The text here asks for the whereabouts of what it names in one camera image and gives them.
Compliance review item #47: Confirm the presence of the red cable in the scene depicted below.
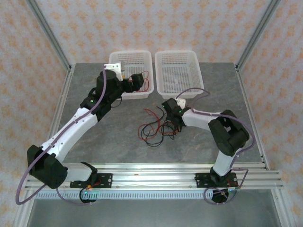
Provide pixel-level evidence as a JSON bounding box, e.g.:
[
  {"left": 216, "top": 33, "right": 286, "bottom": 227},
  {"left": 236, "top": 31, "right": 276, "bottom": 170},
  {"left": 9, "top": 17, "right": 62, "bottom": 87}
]
[
  {"left": 138, "top": 122, "right": 178, "bottom": 142},
  {"left": 132, "top": 70, "right": 151, "bottom": 93},
  {"left": 143, "top": 107, "right": 167, "bottom": 124}
]

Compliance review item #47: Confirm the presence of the aluminium frame post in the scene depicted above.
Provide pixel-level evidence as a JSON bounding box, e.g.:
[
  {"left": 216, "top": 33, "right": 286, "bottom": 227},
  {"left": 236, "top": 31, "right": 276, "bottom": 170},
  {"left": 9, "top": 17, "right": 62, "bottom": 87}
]
[
  {"left": 236, "top": 0, "right": 282, "bottom": 70},
  {"left": 26, "top": 0, "right": 72, "bottom": 71}
]

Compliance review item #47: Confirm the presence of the aluminium frame leg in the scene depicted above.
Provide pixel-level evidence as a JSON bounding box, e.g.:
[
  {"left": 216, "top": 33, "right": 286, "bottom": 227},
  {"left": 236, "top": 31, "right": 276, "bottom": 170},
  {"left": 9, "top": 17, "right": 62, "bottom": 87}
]
[
  {"left": 272, "top": 189, "right": 294, "bottom": 227},
  {"left": 13, "top": 189, "right": 36, "bottom": 227}
]

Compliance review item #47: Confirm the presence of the wide aluminium mounting rail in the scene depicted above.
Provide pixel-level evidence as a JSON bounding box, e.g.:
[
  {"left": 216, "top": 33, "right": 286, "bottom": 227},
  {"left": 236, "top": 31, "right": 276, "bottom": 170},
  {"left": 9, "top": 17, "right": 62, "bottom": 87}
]
[{"left": 25, "top": 162, "right": 284, "bottom": 192}]

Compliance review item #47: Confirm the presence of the grey metal panel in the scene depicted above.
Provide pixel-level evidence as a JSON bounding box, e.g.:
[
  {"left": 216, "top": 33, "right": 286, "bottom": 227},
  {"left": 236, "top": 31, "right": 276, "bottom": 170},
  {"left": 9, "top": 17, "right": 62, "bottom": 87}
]
[{"left": 26, "top": 198, "right": 281, "bottom": 227}]

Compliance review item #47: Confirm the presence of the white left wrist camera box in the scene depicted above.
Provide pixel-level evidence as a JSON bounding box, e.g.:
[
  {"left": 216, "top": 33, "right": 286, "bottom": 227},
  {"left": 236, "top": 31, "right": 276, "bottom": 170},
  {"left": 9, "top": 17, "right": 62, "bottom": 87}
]
[{"left": 104, "top": 61, "right": 124, "bottom": 81}]

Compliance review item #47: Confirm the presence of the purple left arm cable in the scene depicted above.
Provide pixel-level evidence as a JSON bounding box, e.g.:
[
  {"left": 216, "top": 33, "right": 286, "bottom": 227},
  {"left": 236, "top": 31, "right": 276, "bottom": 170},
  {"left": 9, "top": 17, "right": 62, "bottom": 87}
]
[{"left": 15, "top": 65, "right": 107, "bottom": 206}]

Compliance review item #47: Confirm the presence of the white perforated plastic basket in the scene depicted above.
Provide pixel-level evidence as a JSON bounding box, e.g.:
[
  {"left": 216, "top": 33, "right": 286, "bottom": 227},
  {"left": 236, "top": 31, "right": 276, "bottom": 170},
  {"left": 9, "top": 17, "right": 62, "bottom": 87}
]
[
  {"left": 106, "top": 50, "right": 154, "bottom": 100},
  {"left": 154, "top": 50, "right": 205, "bottom": 100}
]

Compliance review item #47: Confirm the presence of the white slotted cable duct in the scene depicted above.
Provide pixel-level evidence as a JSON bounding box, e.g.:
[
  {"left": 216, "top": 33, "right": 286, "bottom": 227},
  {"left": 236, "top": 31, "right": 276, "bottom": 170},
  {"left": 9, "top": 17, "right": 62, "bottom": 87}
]
[{"left": 35, "top": 190, "right": 237, "bottom": 201}]

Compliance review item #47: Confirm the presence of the aluminium side frame rail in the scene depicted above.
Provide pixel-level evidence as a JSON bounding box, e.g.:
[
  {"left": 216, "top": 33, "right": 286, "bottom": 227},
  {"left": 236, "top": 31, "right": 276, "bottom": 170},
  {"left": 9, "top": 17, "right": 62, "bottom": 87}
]
[
  {"left": 39, "top": 66, "right": 74, "bottom": 152},
  {"left": 235, "top": 65, "right": 270, "bottom": 171}
]

